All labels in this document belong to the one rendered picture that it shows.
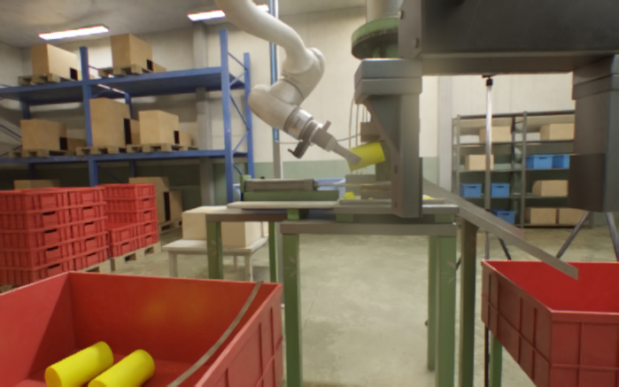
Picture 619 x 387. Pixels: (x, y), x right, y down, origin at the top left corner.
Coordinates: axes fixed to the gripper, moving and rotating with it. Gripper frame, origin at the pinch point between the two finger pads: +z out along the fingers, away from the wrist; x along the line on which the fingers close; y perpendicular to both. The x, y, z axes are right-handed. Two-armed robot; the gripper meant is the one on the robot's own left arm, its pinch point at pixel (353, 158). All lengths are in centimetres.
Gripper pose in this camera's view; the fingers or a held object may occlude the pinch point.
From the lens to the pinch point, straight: 93.3
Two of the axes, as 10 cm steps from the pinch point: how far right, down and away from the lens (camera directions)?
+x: 1.8, -0.8, 9.8
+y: 5.3, -8.3, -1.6
